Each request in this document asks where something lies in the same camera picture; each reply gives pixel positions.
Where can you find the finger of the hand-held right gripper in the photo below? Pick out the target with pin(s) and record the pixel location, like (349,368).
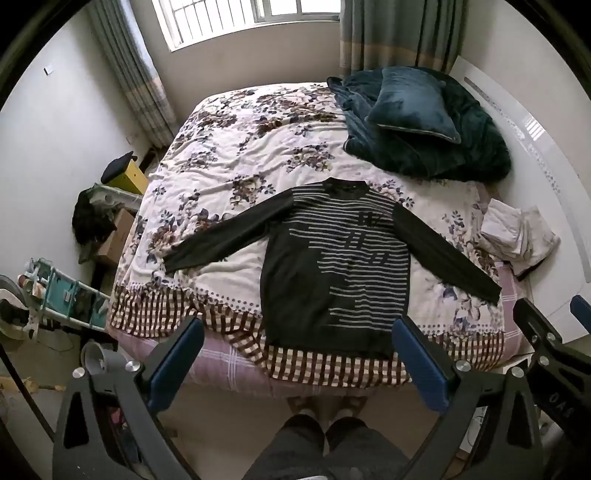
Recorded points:
(538,330)
(582,314)

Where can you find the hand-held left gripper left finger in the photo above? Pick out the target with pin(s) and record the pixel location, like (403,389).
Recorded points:
(176,363)

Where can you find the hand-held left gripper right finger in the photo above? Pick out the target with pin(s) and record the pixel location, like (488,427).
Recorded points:
(419,364)

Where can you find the dark striped sweater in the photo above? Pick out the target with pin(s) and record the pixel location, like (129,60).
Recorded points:
(300,286)

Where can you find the black clothes pile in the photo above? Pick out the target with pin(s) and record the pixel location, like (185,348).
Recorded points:
(92,221)

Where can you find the bed with pink checked sheet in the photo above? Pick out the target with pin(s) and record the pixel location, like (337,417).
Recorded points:
(231,364)

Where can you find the person's right foot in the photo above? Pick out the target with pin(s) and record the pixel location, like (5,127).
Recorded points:
(348,410)

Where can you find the person's foot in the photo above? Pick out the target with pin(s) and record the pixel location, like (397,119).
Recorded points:
(348,410)
(304,408)

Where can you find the crumpled beige cloth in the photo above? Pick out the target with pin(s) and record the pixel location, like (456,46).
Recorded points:
(512,230)

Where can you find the person's right leg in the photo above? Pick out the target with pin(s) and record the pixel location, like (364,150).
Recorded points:
(360,452)

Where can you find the person's leg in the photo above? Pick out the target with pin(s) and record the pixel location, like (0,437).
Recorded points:
(291,452)
(360,452)

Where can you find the person's left foot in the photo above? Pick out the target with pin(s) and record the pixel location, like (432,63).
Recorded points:
(304,408)

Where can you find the teal shelf rack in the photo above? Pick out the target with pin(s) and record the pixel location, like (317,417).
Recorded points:
(69,295)

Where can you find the cardboard box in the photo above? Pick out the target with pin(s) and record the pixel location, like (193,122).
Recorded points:
(117,237)

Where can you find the person's left leg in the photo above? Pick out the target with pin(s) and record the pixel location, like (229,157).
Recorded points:
(291,452)

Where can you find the yellow box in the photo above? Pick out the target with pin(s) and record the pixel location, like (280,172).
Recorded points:
(134,177)

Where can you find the teal velvet quilt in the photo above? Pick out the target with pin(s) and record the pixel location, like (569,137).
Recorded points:
(471,147)

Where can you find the black cushion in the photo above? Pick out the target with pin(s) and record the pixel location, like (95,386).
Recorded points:
(115,166)

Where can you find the white headboard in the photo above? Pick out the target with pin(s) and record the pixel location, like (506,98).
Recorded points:
(508,106)

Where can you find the floral fleece blanket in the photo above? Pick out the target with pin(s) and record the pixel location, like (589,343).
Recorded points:
(240,152)

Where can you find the teal velvet pillow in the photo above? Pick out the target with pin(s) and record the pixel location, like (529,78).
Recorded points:
(411,101)

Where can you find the grey-blue banded curtain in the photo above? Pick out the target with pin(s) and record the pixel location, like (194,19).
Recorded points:
(134,78)
(392,32)

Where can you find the barred window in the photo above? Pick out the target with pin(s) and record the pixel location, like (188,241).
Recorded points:
(207,18)

